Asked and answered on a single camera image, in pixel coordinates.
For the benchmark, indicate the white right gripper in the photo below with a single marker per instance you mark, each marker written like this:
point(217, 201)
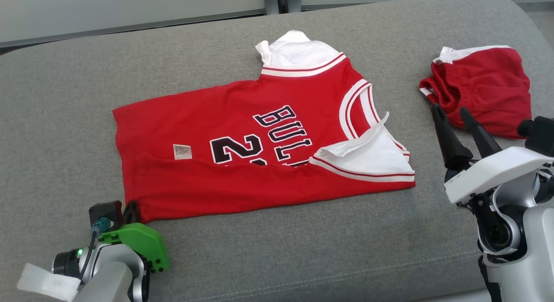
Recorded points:
point(489, 172)

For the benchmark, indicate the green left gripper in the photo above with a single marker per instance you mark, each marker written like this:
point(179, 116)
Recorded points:
point(140, 241)

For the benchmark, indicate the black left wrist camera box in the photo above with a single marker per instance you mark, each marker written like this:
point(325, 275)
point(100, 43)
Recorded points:
point(106, 210)

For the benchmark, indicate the grey partition post foot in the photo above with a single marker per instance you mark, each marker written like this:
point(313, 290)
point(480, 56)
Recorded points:
point(271, 1)
point(294, 0)

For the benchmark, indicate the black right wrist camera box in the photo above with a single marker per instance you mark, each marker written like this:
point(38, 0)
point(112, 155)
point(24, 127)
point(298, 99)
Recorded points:
point(539, 135)

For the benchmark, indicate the grey fabric sofa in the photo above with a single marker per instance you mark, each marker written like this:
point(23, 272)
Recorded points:
point(281, 258)

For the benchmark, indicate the red Bulls basketball jersey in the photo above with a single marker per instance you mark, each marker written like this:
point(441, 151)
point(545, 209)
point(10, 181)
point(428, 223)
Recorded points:
point(173, 120)

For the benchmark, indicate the red shorts white side stripe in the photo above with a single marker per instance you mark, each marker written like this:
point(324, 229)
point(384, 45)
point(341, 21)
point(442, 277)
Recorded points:
point(489, 85)

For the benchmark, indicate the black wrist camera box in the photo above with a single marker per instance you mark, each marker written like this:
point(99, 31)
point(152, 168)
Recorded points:
point(106, 210)
point(539, 135)

